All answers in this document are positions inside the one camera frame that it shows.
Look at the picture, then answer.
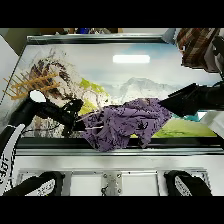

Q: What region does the purple printed shirt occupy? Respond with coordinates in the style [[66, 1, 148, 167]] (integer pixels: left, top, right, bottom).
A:
[[79, 97, 174, 153]]

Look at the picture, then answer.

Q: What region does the brown checked shirt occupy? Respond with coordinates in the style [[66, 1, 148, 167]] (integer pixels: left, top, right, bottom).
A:
[[175, 27, 222, 73]]

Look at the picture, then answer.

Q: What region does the black cable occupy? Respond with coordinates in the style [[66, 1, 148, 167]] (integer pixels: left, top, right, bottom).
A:
[[100, 185, 111, 197]]

